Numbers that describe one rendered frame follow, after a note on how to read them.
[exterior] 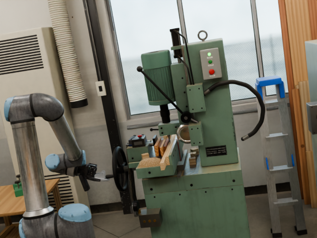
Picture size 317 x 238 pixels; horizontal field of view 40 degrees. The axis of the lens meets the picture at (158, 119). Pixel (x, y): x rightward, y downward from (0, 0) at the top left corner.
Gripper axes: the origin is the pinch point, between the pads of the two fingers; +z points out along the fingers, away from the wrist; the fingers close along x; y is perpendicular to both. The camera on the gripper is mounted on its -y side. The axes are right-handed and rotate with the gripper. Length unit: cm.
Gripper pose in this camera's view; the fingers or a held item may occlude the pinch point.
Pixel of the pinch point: (107, 180)
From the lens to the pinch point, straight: 273.2
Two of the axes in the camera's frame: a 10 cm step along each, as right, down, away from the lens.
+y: 1.8, -9.5, -2.5
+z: 9.7, 2.1, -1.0
